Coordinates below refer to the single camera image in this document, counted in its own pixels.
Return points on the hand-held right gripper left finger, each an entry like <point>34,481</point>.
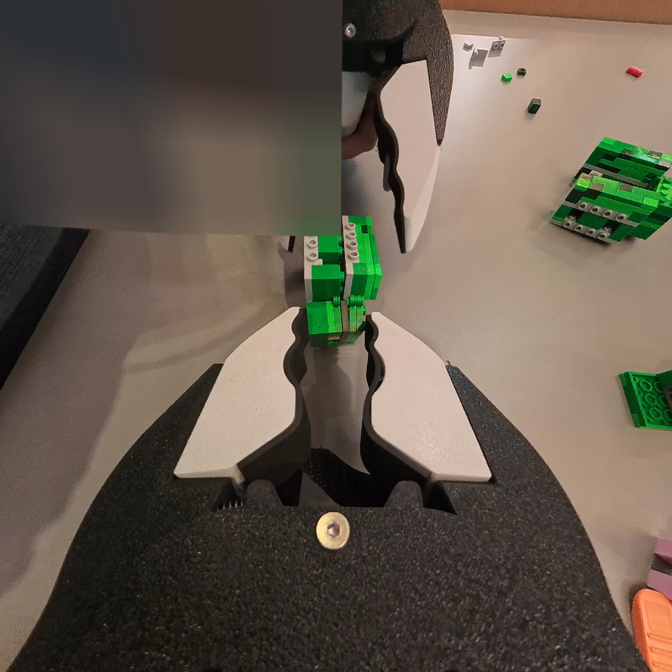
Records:
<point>241,414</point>

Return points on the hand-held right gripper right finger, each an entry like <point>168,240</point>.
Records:
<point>425,420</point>

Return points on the person's left hand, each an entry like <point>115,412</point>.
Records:
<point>359,140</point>

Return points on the small dark green brick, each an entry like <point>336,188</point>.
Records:
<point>534,105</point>

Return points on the green brick corner build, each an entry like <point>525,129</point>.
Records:
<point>609,199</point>

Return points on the grey black build green baseplate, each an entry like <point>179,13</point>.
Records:
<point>645,399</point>

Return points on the pink brick pig figure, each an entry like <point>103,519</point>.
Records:
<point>662,572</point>

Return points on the orange brick separator tool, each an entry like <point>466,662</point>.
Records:
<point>653,630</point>

